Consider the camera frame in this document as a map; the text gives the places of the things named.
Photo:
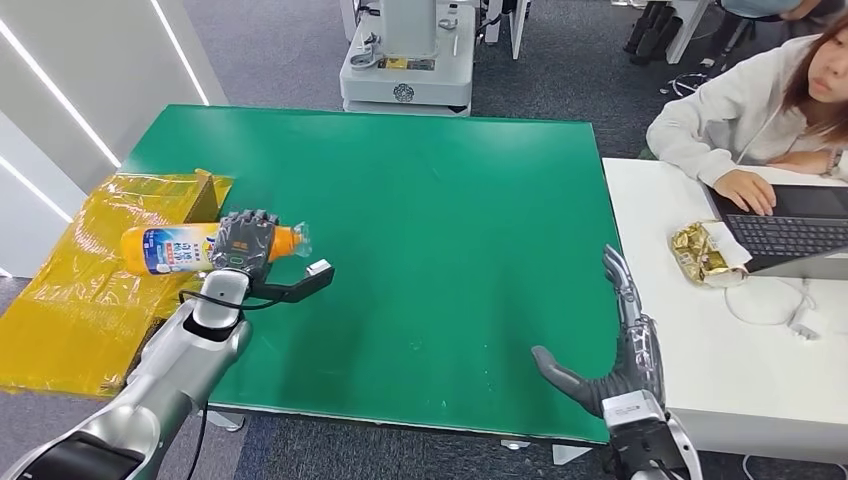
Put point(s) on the grey robot base machine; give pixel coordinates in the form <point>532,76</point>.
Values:
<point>411,79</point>

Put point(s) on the white table foot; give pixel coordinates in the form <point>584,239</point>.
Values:
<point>225,421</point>
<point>515,444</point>
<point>566,454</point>

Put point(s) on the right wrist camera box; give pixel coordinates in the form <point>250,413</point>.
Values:
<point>636,424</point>

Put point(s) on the person at white desk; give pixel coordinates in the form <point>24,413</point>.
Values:
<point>722,112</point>

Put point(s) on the yellow taped cardboard box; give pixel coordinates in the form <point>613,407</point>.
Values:
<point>66,318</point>

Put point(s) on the dark laptop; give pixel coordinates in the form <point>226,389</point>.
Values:
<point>788,232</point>

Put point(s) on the person's hand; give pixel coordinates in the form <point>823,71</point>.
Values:
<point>745,191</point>

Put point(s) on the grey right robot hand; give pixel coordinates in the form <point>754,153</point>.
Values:
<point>632,371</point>

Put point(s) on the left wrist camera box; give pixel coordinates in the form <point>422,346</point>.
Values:
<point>308,281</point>

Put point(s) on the gold foil snack packet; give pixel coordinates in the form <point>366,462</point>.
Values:
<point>702,255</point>

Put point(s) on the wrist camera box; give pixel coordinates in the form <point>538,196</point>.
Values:
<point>308,281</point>
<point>636,424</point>

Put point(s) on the white charger plug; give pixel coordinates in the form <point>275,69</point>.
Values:
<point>807,328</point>

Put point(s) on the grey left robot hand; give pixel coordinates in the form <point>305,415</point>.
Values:
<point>242,242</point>

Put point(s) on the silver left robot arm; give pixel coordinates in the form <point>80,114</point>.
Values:
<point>172,371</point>

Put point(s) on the orange plastic bottle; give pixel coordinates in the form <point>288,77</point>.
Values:
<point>166,248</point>

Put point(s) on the white cabinet panel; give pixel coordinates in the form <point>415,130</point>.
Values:
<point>517,23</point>

